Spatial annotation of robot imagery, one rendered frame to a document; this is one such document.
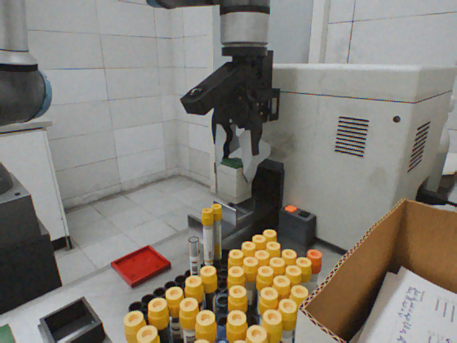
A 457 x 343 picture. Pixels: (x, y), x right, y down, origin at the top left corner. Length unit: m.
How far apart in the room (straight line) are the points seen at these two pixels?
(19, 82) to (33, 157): 1.32
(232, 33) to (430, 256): 0.38
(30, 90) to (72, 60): 1.95
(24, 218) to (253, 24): 0.51
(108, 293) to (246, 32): 0.41
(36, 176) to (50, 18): 1.19
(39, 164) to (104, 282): 1.57
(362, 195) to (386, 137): 0.10
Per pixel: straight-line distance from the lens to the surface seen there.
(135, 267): 0.50
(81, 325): 0.42
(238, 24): 0.45
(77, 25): 2.69
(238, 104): 0.45
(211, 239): 0.42
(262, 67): 0.49
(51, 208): 2.11
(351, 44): 1.90
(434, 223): 0.41
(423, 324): 0.37
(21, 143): 1.97
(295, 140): 0.52
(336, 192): 0.50
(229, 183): 0.49
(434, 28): 1.79
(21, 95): 0.71
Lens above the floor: 1.18
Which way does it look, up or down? 20 degrees down
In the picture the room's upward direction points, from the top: straight up
